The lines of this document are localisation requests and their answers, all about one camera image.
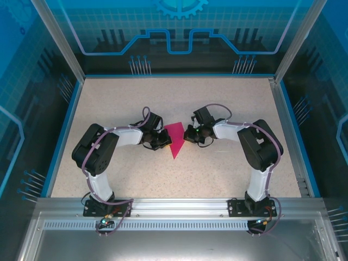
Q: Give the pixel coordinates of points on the pink paper sheet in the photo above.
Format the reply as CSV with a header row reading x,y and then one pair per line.
x,y
176,138

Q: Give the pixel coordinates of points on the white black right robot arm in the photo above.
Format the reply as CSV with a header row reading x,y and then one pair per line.
x,y
227,130

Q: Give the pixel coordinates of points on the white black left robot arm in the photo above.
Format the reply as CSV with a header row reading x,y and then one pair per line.
x,y
127,137

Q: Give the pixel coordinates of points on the grey metal tray panel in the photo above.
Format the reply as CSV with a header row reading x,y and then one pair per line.
x,y
176,246

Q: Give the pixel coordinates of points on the aluminium mounting rail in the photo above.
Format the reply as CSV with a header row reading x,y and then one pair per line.
x,y
179,206

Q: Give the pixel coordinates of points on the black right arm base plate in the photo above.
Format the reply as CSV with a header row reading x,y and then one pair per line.
x,y
236,209

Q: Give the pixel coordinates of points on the aluminium side rail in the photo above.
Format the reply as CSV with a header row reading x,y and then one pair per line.
x,y
288,136

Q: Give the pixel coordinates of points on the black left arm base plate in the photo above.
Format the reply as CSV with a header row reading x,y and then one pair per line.
x,y
91,210

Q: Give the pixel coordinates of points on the aluminium frame post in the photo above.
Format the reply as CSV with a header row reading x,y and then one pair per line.
x,y
299,40
62,43

